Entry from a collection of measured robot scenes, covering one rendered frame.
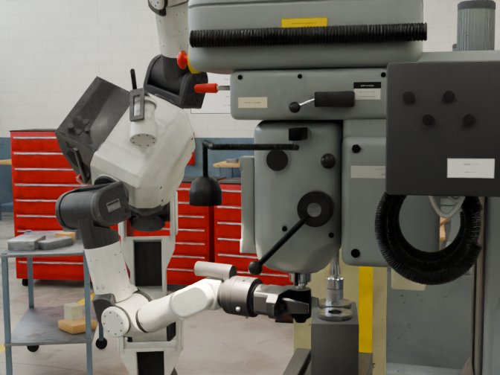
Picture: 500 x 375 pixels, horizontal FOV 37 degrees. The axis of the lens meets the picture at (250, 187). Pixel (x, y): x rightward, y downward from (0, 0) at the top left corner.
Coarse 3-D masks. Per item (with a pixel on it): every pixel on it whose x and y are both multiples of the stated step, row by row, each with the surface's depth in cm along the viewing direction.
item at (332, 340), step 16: (320, 304) 200; (336, 304) 199; (352, 304) 204; (320, 320) 189; (336, 320) 188; (352, 320) 189; (320, 336) 187; (336, 336) 186; (352, 336) 186; (320, 352) 187; (336, 352) 187; (352, 352) 186; (320, 368) 188; (336, 368) 187; (352, 368) 187
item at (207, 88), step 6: (198, 84) 172; (204, 84) 171; (210, 84) 171; (216, 84) 171; (198, 90) 172; (204, 90) 171; (210, 90) 171; (216, 90) 171; (222, 90) 171; (228, 90) 171
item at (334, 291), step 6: (342, 282) 200; (330, 288) 199; (336, 288) 199; (342, 288) 200; (330, 294) 199; (336, 294) 199; (342, 294) 200; (330, 300) 200; (336, 300) 199; (342, 300) 200
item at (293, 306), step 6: (282, 300) 160; (288, 300) 160; (294, 300) 160; (282, 306) 160; (288, 306) 160; (294, 306) 159; (300, 306) 158; (306, 306) 158; (282, 312) 161; (288, 312) 160; (294, 312) 159; (300, 312) 158; (306, 312) 158
